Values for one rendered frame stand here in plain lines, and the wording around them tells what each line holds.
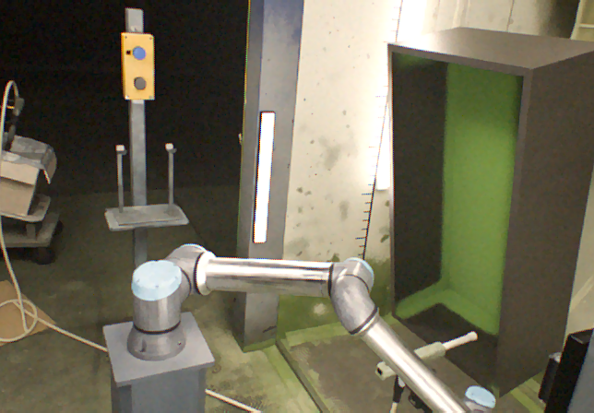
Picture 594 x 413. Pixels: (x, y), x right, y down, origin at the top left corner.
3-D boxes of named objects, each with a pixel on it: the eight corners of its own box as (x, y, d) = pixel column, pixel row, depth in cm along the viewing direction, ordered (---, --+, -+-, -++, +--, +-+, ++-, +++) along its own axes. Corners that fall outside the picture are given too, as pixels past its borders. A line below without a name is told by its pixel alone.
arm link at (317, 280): (147, 261, 184) (367, 272, 164) (172, 241, 200) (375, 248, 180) (154, 300, 189) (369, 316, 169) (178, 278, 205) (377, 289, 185)
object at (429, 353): (374, 415, 203) (385, 368, 193) (367, 406, 207) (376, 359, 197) (467, 375, 227) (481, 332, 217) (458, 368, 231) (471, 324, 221)
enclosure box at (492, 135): (448, 287, 262) (459, 26, 207) (561, 359, 215) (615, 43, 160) (391, 315, 247) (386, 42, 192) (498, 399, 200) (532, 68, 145)
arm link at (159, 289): (123, 324, 174) (121, 276, 168) (150, 299, 189) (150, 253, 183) (166, 336, 171) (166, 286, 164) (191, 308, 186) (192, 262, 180)
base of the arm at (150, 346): (132, 366, 171) (131, 339, 167) (123, 332, 187) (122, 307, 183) (192, 354, 179) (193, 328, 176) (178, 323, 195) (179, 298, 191)
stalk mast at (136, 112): (146, 340, 287) (140, 9, 227) (148, 347, 282) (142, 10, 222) (134, 343, 285) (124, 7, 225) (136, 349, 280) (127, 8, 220)
